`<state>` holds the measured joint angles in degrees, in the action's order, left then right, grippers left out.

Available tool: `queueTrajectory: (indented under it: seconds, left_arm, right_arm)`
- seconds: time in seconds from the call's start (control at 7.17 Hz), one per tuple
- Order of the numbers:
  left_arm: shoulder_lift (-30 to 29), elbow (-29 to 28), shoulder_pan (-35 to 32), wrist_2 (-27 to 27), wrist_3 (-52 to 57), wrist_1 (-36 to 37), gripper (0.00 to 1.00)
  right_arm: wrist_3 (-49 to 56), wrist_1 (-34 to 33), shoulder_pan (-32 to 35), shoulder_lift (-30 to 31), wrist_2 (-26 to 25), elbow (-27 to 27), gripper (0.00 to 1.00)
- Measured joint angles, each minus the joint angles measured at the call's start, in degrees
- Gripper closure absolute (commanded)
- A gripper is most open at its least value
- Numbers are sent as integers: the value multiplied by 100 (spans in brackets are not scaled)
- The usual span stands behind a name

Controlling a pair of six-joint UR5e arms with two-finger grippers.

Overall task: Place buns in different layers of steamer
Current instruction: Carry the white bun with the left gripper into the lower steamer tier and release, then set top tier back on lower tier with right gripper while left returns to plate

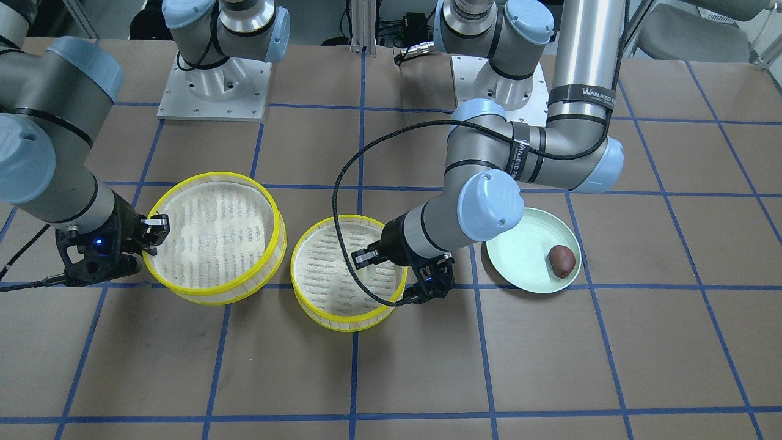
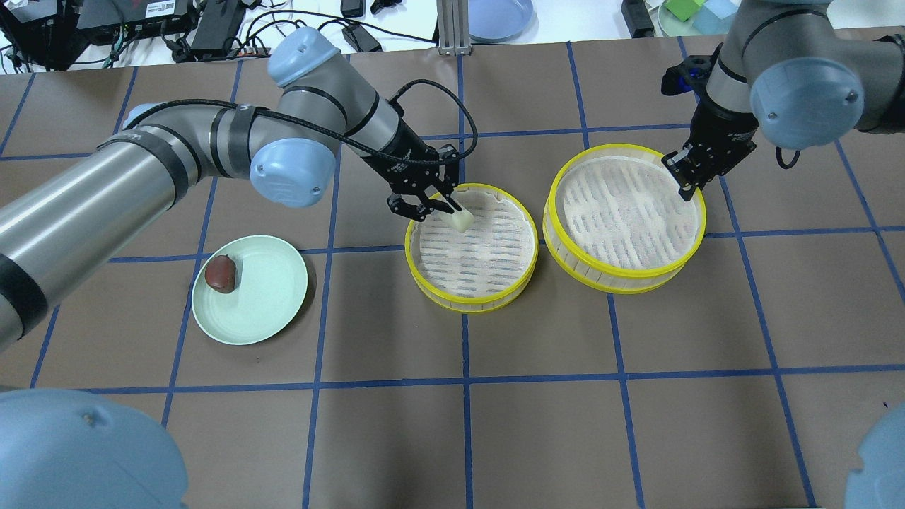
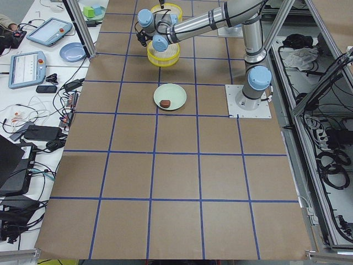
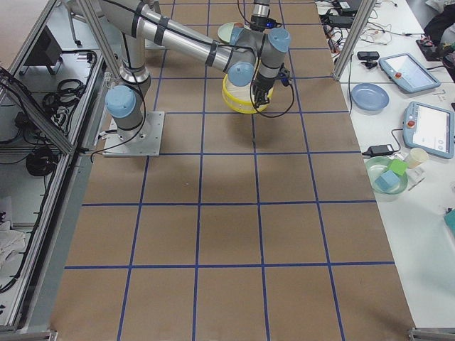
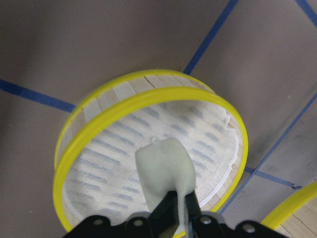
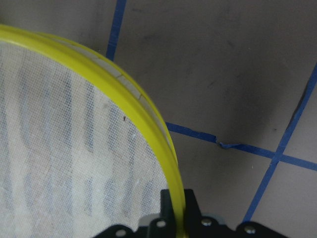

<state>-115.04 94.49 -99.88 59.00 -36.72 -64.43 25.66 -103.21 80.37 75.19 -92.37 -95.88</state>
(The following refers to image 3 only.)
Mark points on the teach pendant tablet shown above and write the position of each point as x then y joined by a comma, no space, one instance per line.
50,32
27,69

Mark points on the black laptop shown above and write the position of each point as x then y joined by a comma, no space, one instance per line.
17,161

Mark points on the upper teach pendant tablet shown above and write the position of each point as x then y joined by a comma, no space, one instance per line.
50,32

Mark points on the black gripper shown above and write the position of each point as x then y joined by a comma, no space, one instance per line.
142,38

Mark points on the yellow steamer layer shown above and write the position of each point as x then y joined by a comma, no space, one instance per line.
166,58
169,9

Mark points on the blue plate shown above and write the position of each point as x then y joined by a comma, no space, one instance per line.
72,52

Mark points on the green tray with blocks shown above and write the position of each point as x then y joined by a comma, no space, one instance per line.
94,12

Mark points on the black smartphone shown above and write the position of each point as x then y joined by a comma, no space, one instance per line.
46,89

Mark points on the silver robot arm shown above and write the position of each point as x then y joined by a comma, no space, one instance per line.
165,29

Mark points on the black power adapter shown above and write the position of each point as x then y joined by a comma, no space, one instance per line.
42,133

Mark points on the aluminium frame post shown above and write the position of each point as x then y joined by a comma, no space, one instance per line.
77,18

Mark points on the lower teach pendant tablet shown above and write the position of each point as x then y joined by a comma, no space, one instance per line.
27,69

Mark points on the reddish brown bun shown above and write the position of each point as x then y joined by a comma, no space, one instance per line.
165,103

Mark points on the white crumpled cloth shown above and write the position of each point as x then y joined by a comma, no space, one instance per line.
302,59

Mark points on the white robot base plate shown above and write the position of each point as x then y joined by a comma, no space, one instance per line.
240,106

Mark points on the light green plate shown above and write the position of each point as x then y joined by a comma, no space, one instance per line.
173,92

